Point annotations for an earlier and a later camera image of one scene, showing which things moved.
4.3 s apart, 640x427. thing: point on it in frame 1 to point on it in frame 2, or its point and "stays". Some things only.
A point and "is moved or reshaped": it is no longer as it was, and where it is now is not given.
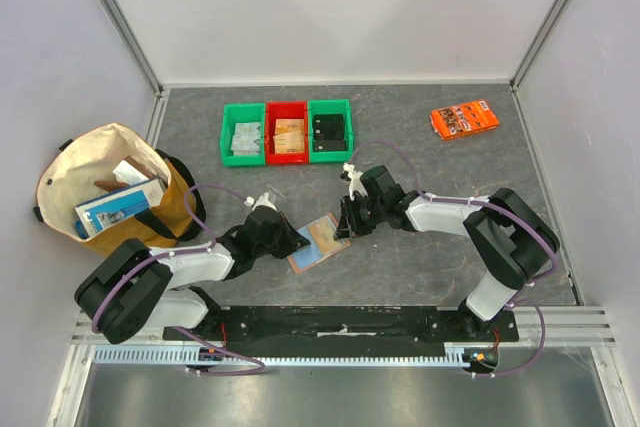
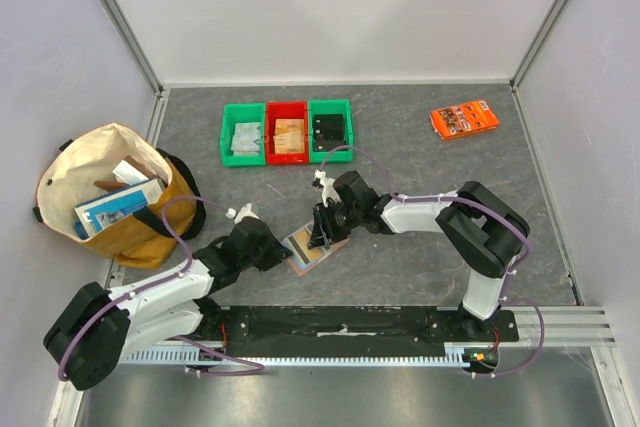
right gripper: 353,215 to 323,225
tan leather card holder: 321,235 stays
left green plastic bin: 237,113 stays
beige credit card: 323,231 is moved or reshaped
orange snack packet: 463,119 stays
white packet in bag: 129,173 stays
